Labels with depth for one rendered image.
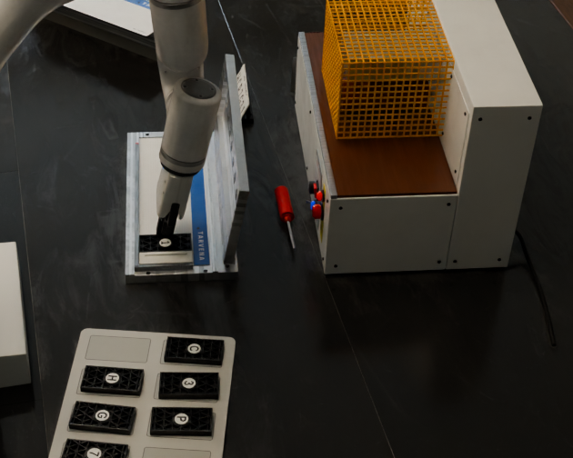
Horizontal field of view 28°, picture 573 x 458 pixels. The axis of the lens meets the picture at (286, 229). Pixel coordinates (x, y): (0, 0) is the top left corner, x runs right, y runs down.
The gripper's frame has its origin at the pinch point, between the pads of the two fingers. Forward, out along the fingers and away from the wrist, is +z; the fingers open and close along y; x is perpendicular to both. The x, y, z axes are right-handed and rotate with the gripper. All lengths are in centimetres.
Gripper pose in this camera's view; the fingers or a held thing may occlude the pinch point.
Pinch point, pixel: (165, 225)
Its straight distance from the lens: 216.6
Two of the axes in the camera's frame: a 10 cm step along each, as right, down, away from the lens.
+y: 1.0, 6.6, -7.5
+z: -2.4, 7.5, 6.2
